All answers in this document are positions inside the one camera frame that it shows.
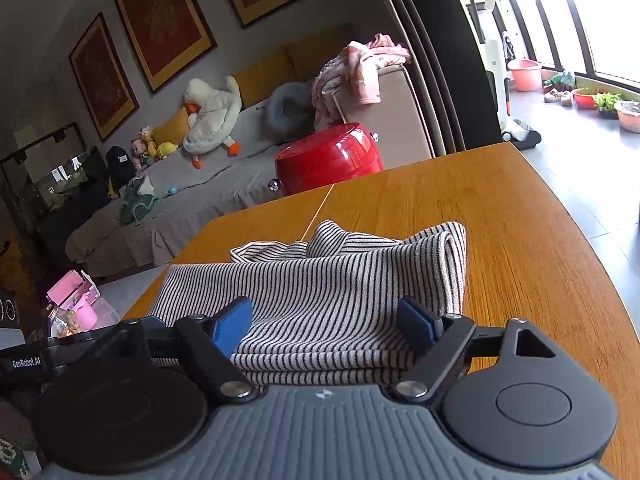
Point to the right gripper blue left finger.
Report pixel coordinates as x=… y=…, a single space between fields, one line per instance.
x=205 y=345

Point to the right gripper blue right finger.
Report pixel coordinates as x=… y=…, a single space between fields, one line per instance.
x=439 y=344

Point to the striped white black garment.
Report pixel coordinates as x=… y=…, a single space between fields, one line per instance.
x=324 y=310

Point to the pink clothes pile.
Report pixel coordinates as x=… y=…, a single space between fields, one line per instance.
x=355 y=67

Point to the pink toy box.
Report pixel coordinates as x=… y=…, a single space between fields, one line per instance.
x=72 y=297

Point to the grey covered sofa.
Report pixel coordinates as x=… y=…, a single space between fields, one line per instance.
x=106 y=247

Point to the green cloth toy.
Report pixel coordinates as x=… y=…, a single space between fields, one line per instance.
x=139 y=200

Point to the glass fish tank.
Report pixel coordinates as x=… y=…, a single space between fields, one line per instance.
x=53 y=184

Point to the small plush dolls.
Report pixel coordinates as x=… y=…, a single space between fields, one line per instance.
x=146 y=152

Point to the red round stool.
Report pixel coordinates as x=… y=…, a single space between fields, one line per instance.
x=339 y=153

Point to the yellow pillow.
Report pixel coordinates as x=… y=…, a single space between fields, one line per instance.
x=174 y=130

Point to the white duck plush toy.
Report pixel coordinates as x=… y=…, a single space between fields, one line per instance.
x=212 y=115

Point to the grey round cushion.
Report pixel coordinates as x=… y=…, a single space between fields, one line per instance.
x=289 y=113

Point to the left red framed picture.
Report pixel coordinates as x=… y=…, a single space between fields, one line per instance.
x=101 y=79

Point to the pink plastic bucket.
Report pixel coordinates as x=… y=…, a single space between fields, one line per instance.
x=526 y=75

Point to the red flower pot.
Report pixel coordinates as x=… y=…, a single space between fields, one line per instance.
x=585 y=98

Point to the middle red framed picture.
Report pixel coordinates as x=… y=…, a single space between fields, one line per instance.
x=167 y=36

